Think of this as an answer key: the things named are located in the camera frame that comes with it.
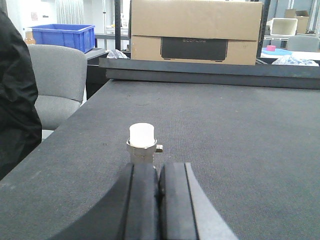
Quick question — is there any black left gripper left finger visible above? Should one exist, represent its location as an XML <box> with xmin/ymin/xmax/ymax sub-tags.
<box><xmin>51</xmin><ymin>162</ymin><xmax>160</xmax><ymax>240</ymax></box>

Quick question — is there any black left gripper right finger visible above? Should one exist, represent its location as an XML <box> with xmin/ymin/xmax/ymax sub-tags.
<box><xmin>159</xmin><ymin>162</ymin><xmax>237</xmax><ymax>240</ymax></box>

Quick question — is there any metal valve with white cap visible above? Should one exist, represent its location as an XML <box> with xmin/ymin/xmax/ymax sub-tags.
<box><xmin>126</xmin><ymin>122</ymin><xmax>163</xmax><ymax>164</ymax></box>

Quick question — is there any large brown cardboard box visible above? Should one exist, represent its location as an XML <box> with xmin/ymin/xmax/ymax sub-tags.
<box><xmin>131</xmin><ymin>0</ymin><xmax>263</xmax><ymax>65</ymax></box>

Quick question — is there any small brown cardboard box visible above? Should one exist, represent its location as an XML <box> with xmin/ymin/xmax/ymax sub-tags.
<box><xmin>284</xmin><ymin>9</ymin><xmax>310</xmax><ymax>34</ymax></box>

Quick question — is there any person in black jacket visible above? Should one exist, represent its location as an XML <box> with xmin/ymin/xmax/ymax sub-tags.
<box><xmin>0</xmin><ymin>11</ymin><xmax>42</xmax><ymax>178</ymax></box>

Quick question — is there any crumpled plastic bag left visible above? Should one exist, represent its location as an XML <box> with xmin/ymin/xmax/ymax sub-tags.
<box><xmin>106</xmin><ymin>49</ymin><xmax>129</xmax><ymax>59</ymax></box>

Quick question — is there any crumpled plastic bag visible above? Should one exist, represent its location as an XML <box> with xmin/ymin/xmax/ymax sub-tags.
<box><xmin>272</xmin><ymin>55</ymin><xmax>320</xmax><ymax>67</ymax></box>
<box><xmin>106</xmin><ymin>49</ymin><xmax>129</xmax><ymax>59</ymax></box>

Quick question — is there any grey fabric office chair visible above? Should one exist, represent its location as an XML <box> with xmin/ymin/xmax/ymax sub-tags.
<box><xmin>28</xmin><ymin>44</ymin><xmax>87</xmax><ymax>131</ymax></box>

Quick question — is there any pink cylinder on table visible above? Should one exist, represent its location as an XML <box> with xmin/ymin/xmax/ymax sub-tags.
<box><xmin>265</xmin><ymin>45</ymin><xmax>276</xmax><ymax>52</ymax></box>

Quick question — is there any blue plastic crate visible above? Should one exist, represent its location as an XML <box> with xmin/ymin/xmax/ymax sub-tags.
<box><xmin>31</xmin><ymin>23</ymin><xmax>96</xmax><ymax>53</ymax></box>

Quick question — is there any grey chair in background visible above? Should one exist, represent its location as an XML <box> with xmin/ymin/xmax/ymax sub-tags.
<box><xmin>287</xmin><ymin>35</ymin><xmax>320</xmax><ymax>52</ymax></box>

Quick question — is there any white square bin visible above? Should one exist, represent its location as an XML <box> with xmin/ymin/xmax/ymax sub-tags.
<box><xmin>266</xmin><ymin>18</ymin><xmax>298</xmax><ymax>37</ymax></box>

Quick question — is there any black conveyor end frame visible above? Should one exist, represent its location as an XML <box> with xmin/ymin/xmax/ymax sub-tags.
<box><xmin>99</xmin><ymin>58</ymin><xmax>320</xmax><ymax>90</ymax></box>

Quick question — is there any black shelf upright post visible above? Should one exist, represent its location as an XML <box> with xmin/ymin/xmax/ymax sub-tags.
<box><xmin>114</xmin><ymin>0</ymin><xmax>121</xmax><ymax>51</ymax></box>

